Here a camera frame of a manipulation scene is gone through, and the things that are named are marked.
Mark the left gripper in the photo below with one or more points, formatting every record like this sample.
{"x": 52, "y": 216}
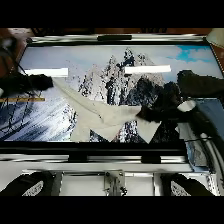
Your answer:
{"x": 41, "y": 82}

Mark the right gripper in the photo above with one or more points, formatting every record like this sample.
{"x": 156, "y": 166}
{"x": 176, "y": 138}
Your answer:
{"x": 155, "y": 115}

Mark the white garment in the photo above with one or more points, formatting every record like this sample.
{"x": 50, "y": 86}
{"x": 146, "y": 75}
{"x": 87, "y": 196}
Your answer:
{"x": 100, "y": 115}

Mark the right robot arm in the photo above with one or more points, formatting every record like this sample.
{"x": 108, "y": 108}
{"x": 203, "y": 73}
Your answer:
{"x": 200, "y": 121}

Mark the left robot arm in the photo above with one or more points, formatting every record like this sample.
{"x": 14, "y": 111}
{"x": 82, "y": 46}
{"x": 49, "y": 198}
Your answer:
{"x": 13, "y": 83}

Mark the blue garment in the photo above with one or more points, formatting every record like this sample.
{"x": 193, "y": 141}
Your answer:
{"x": 208, "y": 110}

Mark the black garment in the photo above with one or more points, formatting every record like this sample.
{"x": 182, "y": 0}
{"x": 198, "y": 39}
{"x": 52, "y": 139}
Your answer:
{"x": 200, "y": 83}

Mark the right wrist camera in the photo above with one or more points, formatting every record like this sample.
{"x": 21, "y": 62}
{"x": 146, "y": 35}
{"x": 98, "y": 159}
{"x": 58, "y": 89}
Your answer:
{"x": 170, "y": 96}

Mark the silver frame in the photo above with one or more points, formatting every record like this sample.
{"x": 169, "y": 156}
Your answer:
{"x": 100, "y": 166}

